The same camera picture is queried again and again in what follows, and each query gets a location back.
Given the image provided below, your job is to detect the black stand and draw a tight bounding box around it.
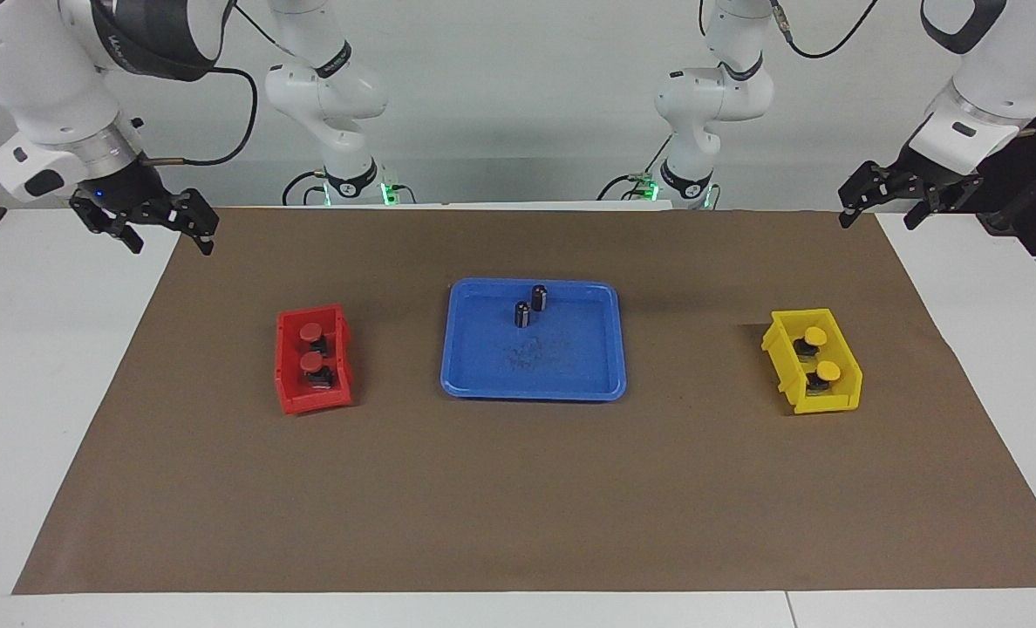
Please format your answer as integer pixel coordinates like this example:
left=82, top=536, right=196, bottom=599
left=976, top=78, right=1036, bottom=256

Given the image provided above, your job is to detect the black right base cable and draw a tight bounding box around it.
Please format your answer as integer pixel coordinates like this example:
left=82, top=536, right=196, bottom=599
left=282, top=169, right=329, bottom=208

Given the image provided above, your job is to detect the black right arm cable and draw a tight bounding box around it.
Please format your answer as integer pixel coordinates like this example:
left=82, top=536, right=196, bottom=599
left=145, top=65, right=259, bottom=167

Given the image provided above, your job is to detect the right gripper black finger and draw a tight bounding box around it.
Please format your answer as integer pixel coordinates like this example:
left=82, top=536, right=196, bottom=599
left=72, top=201, right=146, bottom=256
left=167, top=188, right=221, bottom=256

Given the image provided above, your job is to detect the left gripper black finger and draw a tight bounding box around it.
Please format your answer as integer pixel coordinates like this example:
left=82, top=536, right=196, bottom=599
left=838, top=161, right=890, bottom=229
left=904, top=181, right=964, bottom=231

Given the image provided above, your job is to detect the yellow plastic bin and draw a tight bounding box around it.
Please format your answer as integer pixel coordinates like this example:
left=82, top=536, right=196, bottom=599
left=761, top=308, right=864, bottom=415

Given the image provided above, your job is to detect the blue plastic tray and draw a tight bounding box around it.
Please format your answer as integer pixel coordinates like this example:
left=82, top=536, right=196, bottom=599
left=440, top=278, right=628, bottom=402

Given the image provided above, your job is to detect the red plastic bin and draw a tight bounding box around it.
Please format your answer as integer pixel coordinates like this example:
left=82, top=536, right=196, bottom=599
left=275, top=304, right=355, bottom=415

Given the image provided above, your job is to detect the black left base cable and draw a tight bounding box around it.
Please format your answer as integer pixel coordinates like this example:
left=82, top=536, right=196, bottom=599
left=596, top=131, right=674, bottom=202

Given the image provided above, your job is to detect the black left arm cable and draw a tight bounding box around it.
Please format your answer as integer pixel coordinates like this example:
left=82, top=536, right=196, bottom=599
left=769, top=0, right=881, bottom=60

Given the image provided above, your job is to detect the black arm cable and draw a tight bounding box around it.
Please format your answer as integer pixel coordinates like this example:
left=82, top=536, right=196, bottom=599
left=769, top=0, right=881, bottom=60
left=145, top=65, right=259, bottom=167

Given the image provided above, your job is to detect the black base cable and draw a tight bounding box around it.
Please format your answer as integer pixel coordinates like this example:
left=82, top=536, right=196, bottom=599
left=596, top=131, right=674, bottom=202
left=282, top=169, right=329, bottom=208

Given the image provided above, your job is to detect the brown paper table mat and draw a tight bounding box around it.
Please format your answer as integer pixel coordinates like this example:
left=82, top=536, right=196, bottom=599
left=12, top=207, right=1036, bottom=596

